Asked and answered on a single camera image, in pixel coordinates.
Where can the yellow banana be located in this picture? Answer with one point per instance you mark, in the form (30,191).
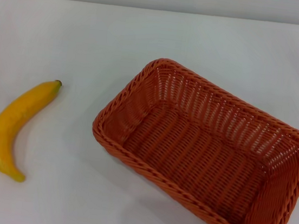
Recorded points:
(8,127)

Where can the orange woven rectangular basket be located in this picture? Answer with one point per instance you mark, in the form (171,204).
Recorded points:
(193,155)

